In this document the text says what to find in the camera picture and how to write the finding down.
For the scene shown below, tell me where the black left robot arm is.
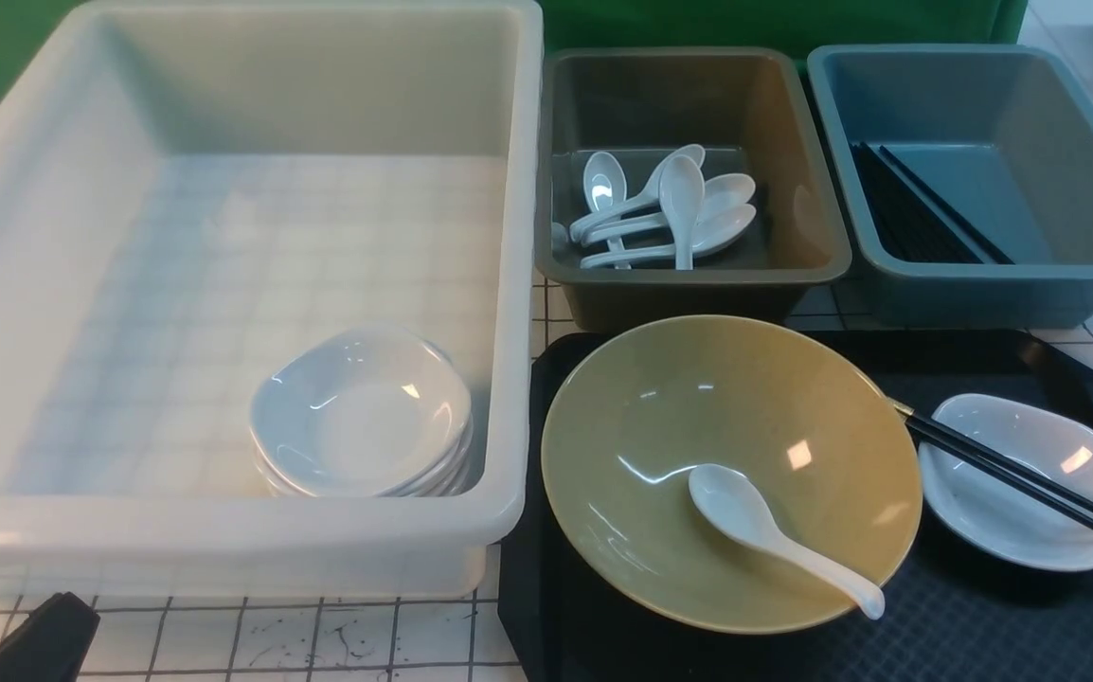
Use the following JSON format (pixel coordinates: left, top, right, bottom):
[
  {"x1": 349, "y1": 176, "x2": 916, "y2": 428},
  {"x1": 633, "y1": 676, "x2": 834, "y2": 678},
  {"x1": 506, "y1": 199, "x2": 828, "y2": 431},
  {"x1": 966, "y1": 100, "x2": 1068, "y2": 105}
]
[{"x1": 0, "y1": 592, "x2": 99, "y2": 681}]

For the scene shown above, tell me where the white spoon in bin top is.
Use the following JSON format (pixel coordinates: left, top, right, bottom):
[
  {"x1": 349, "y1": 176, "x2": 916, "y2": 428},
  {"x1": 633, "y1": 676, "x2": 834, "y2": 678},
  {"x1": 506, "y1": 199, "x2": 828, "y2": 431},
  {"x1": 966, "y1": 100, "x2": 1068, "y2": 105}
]
[{"x1": 568, "y1": 144, "x2": 706, "y2": 244}]

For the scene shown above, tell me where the large white plastic tub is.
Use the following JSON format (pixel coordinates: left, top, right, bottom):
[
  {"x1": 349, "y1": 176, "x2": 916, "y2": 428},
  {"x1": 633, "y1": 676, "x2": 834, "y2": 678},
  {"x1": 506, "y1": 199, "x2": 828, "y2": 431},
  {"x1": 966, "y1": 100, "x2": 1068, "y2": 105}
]
[{"x1": 0, "y1": 1, "x2": 544, "y2": 600}]

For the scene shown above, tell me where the white spoon in bin bottom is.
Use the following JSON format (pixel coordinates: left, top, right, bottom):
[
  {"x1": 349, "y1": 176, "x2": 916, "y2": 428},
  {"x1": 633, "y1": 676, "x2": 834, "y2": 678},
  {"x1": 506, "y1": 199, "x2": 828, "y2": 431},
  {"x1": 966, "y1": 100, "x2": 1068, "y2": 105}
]
[{"x1": 580, "y1": 205, "x2": 756, "y2": 269}]

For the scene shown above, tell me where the yellow noodle bowl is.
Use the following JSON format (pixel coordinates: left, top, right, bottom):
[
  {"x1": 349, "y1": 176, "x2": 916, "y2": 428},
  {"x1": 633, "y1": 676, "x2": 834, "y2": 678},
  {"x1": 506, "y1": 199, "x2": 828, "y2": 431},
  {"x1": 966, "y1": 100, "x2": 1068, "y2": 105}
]
[{"x1": 541, "y1": 315, "x2": 922, "y2": 635}]

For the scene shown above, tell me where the blue-grey chopstick bin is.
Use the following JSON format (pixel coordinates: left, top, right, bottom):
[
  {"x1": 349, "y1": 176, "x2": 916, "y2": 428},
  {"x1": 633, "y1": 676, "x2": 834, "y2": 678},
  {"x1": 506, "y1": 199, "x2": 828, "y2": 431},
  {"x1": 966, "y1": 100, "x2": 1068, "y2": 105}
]
[{"x1": 807, "y1": 44, "x2": 1093, "y2": 329}]

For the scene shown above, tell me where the stack of white dishes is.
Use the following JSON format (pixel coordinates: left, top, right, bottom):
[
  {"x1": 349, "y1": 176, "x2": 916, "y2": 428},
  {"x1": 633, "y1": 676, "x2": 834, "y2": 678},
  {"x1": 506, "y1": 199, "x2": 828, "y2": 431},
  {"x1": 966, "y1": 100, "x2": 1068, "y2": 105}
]
[{"x1": 249, "y1": 324, "x2": 474, "y2": 499}]

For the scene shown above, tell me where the white spoon in bin centre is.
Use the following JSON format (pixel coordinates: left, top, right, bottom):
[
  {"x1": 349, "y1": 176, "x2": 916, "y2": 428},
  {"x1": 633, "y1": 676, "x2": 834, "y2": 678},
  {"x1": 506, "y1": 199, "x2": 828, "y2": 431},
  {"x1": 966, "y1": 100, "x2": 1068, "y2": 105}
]
[{"x1": 658, "y1": 155, "x2": 704, "y2": 271}]

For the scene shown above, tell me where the white soup spoon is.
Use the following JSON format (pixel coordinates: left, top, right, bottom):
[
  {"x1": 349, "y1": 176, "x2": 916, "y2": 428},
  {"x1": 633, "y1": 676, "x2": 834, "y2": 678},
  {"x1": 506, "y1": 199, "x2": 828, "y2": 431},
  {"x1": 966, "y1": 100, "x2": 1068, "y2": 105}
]
[{"x1": 687, "y1": 463, "x2": 886, "y2": 620}]

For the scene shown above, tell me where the black chopsticks pile in bin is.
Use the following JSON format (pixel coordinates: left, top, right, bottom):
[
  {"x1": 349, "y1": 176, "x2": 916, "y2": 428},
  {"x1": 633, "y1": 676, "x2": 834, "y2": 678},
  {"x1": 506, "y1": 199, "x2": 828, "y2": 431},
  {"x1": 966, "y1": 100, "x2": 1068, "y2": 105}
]
[{"x1": 851, "y1": 142, "x2": 1014, "y2": 266}]

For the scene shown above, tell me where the green backdrop cloth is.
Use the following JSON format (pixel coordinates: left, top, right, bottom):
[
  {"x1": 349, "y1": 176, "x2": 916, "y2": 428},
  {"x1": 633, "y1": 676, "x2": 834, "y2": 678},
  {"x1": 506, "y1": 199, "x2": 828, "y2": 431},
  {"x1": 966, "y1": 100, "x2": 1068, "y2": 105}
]
[{"x1": 0, "y1": 1, "x2": 1027, "y2": 99}]

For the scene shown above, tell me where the black chopstick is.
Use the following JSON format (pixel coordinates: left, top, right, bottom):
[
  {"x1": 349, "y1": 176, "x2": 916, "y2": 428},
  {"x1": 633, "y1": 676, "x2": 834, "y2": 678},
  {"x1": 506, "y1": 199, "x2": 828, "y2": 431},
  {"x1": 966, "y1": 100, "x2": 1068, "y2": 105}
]
[
  {"x1": 890, "y1": 398, "x2": 1093, "y2": 543},
  {"x1": 905, "y1": 413, "x2": 1093, "y2": 531}
]

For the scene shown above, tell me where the black plastic serving tray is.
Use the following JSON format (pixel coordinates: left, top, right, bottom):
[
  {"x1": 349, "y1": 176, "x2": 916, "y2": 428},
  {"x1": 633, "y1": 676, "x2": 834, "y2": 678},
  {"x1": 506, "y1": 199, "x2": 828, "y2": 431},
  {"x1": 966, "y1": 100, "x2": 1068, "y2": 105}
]
[{"x1": 497, "y1": 330, "x2": 1093, "y2": 681}]

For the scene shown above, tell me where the white square sauce dish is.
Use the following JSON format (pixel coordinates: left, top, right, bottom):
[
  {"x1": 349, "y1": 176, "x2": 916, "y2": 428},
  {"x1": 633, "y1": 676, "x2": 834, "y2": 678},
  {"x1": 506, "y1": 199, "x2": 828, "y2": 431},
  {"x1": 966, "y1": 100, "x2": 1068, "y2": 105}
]
[{"x1": 918, "y1": 393, "x2": 1093, "y2": 573}]

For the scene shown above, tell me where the white spoon in bin left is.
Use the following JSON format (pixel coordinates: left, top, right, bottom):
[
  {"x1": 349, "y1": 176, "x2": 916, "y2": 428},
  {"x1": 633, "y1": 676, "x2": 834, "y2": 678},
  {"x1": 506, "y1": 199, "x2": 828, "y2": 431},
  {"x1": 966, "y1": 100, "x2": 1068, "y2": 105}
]
[{"x1": 580, "y1": 151, "x2": 632, "y2": 271}]

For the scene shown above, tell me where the grey-brown spoon bin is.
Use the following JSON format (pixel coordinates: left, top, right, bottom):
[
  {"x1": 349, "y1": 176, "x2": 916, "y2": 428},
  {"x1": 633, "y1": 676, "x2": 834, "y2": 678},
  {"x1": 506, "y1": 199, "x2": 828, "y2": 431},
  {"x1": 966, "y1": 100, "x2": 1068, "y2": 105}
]
[{"x1": 534, "y1": 47, "x2": 853, "y2": 333}]

